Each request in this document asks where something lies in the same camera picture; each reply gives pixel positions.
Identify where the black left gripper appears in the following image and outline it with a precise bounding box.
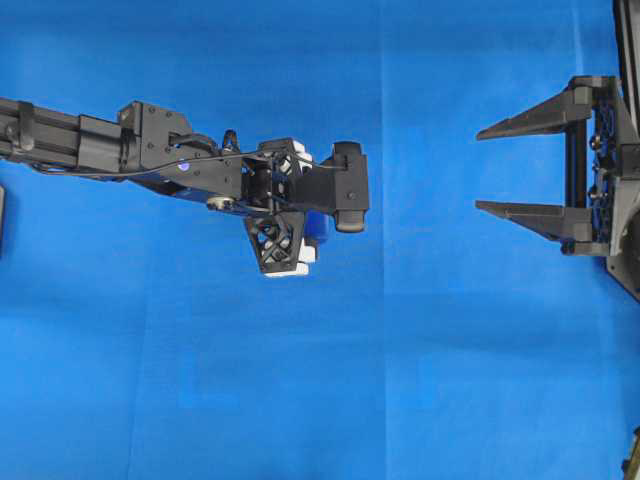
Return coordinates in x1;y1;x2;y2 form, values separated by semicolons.
241;138;317;278

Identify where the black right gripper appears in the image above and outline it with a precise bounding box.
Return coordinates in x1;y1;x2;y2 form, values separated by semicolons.
475;76;639;299

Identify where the blue block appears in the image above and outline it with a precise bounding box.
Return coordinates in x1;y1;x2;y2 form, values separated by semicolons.
304;211;329;247

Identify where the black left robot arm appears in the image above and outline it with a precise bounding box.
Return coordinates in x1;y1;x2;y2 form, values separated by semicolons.
1;99;325;277

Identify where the blue table cloth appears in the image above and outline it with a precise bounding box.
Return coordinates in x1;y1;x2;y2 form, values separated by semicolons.
1;1;639;479

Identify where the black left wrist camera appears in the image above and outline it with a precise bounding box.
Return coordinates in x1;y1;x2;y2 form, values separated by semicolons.
289;141;369;233

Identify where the black table frame rail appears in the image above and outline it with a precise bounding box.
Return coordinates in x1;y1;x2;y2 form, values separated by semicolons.
613;0;639;145

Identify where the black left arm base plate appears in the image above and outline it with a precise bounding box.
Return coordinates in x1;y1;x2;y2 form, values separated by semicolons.
0;185;6;255

